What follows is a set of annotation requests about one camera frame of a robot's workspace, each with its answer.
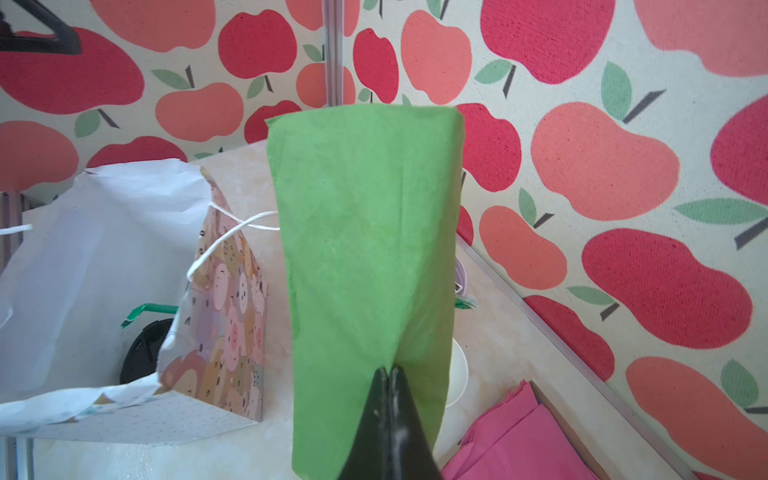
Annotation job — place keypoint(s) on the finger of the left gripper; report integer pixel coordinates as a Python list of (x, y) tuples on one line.
[(63, 41)]

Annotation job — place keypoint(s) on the stack of white paper cups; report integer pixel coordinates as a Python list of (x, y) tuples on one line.
[(458, 374)]

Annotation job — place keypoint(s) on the green napkin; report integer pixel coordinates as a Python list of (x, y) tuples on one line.
[(368, 199)]

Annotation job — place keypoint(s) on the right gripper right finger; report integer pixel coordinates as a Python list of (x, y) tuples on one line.
[(410, 456)]

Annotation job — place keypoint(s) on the brown cardboard tray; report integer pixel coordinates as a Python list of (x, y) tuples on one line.
[(570, 433)]

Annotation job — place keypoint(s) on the black coffee cup lid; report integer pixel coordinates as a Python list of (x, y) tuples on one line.
[(142, 356)]

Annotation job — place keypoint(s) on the green stirrer stick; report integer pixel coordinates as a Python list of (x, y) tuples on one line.
[(160, 311)]

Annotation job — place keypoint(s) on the white patterned gift bag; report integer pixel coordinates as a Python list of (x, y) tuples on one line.
[(124, 235)]

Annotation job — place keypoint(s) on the pink napkin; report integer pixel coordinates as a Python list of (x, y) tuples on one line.
[(518, 438)]

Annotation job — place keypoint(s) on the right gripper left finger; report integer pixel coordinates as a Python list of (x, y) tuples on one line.
[(370, 454)]

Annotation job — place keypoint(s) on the left aluminium frame post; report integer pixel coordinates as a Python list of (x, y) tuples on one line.
[(333, 17)]

